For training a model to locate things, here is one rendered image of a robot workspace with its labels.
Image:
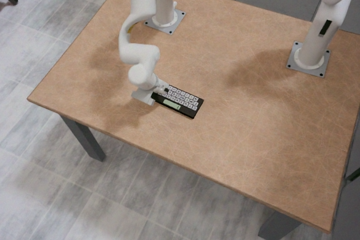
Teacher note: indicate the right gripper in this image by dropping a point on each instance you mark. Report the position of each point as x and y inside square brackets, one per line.
[163, 87]

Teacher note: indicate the black keyboard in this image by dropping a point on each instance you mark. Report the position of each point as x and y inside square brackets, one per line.
[179, 100]

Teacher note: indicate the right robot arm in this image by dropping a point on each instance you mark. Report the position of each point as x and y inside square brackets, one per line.
[144, 57]

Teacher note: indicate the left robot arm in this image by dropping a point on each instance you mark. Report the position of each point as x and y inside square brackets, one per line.
[325, 25]

